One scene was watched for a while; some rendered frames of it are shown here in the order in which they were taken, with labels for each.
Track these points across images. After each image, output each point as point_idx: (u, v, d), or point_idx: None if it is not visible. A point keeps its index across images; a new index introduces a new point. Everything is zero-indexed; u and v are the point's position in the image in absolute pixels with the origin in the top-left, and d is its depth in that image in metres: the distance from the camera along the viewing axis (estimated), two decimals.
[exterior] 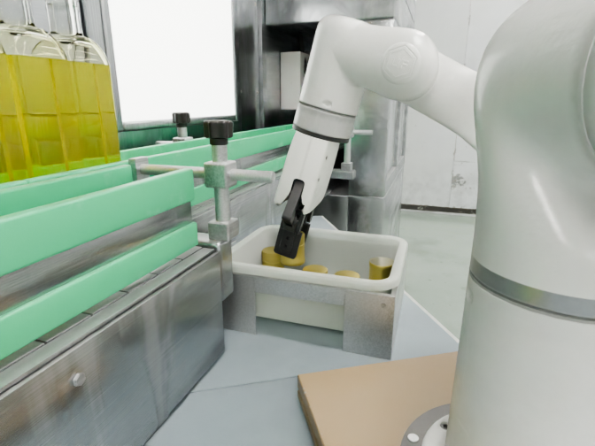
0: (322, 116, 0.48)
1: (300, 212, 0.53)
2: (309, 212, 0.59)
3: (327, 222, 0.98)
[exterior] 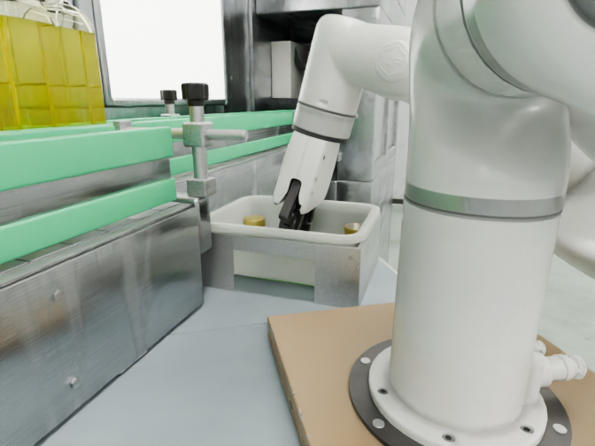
0: (320, 116, 0.48)
1: (298, 212, 0.53)
2: (310, 212, 0.58)
3: None
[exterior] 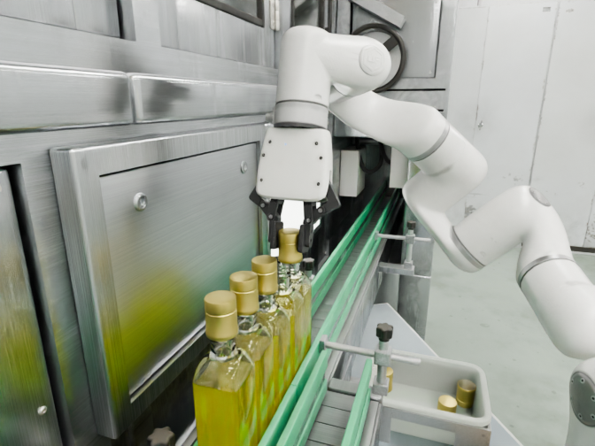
0: (328, 113, 0.57)
1: (315, 203, 0.58)
2: (282, 210, 0.60)
3: (395, 313, 1.23)
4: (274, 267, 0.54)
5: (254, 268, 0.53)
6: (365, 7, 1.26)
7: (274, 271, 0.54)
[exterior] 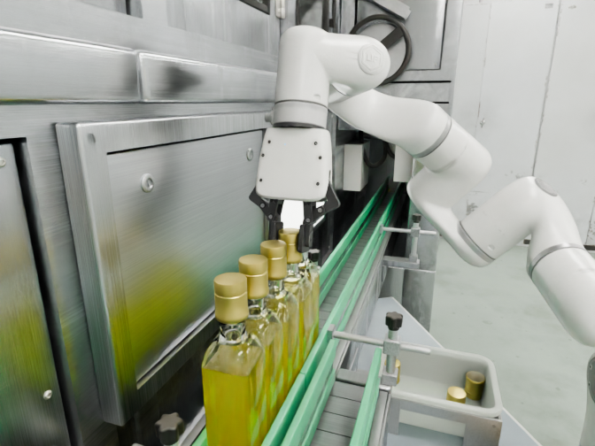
0: (327, 113, 0.57)
1: (315, 203, 0.58)
2: (282, 210, 0.60)
3: (400, 307, 1.22)
4: (284, 251, 0.53)
5: (263, 252, 0.52)
6: None
7: (283, 255, 0.53)
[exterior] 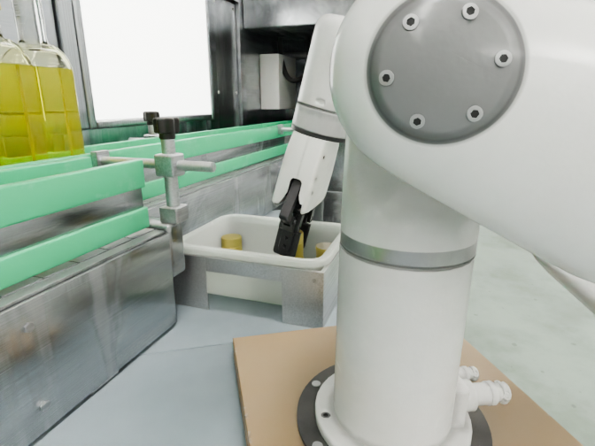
0: (320, 115, 0.48)
1: (298, 212, 0.53)
2: (309, 212, 0.58)
3: None
4: None
5: None
6: None
7: None
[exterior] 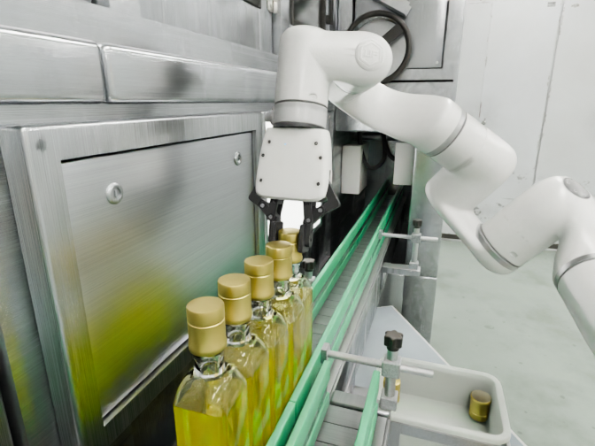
0: (327, 113, 0.57)
1: (315, 203, 0.58)
2: (282, 210, 0.60)
3: (400, 317, 1.17)
4: (270, 269, 0.47)
5: (247, 270, 0.47)
6: None
7: (269, 273, 0.47)
